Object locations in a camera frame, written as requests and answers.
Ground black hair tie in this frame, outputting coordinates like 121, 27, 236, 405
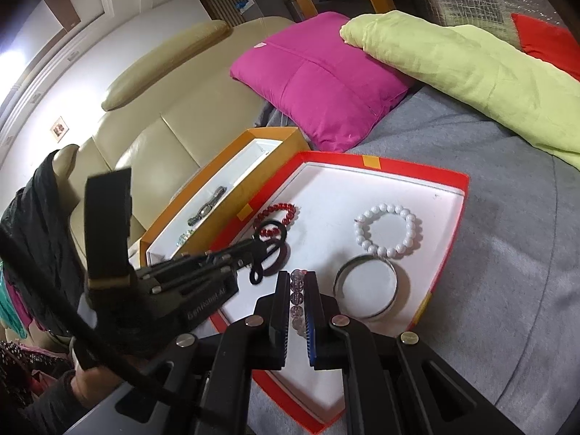
248, 220, 287, 286

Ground silver metal bangle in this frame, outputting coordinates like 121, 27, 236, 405
333, 255, 400, 319

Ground red bead bracelet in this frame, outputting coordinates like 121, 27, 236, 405
252, 202, 300, 241

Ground orange box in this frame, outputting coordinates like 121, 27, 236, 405
138, 128, 312, 268

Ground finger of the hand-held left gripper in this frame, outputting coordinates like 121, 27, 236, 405
152, 254, 261, 295
136, 237, 269, 279

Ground teal and pink clothes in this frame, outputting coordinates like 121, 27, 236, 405
0, 263, 29, 340

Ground dark patterned cloth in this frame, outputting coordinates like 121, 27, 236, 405
0, 340, 73, 411

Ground red cushion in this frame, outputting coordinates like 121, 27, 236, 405
511, 13, 580, 80

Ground person's left hand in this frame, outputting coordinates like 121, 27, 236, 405
72, 362, 133, 402

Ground grey wristwatch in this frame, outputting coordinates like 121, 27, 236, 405
188, 186, 227, 227

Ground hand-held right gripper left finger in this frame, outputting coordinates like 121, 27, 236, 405
115, 271, 293, 435

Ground white bead bracelet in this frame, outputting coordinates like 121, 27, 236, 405
355, 204, 423, 259

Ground clear crystal bead bracelet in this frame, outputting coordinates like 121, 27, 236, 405
290, 269, 312, 338

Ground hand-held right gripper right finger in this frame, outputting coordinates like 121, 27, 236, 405
303, 271, 526, 435

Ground black cloth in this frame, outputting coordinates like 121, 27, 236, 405
0, 149, 88, 340

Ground beige leather sofa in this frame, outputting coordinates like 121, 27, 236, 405
52, 16, 310, 248

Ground black cable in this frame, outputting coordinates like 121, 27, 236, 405
0, 224, 204, 418

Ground light green blanket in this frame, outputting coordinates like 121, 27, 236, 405
340, 10, 580, 170

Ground red box with white inside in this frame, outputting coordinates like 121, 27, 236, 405
208, 149, 469, 433

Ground wooden lattice window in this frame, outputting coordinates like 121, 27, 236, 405
195, 0, 282, 27

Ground pink cushion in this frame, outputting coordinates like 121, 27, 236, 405
229, 12, 415, 153

